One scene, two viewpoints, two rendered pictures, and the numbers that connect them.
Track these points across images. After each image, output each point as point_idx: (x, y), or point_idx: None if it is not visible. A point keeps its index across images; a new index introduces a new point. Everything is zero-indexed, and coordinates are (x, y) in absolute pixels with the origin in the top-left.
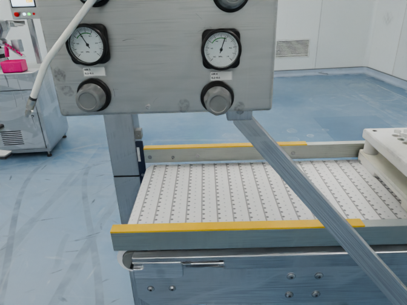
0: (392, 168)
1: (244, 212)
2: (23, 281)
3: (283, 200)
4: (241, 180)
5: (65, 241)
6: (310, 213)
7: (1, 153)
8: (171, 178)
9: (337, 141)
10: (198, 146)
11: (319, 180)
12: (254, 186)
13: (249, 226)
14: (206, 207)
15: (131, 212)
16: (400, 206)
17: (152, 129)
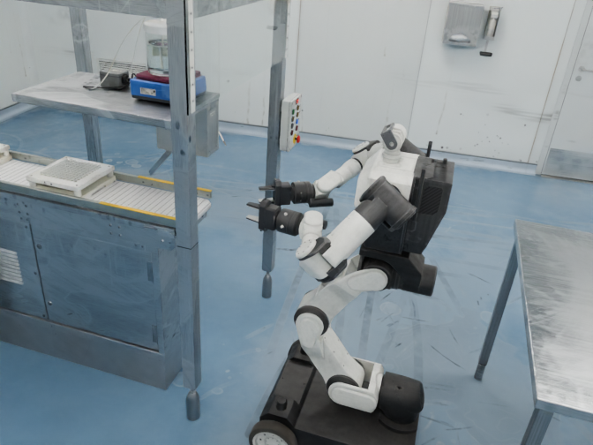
0: (87, 188)
1: (160, 198)
2: None
3: (140, 198)
4: (145, 208)
5: None
6: (138, 192)
7: (251, 216)
8: (175, 216)
9: (84, 199)
10: (153, 213)
11: (114, 200)
12: (144, 205)
13: (170, 182)
14: (171, 202)
15: (199, 212)
16: (105, 187)
17: None
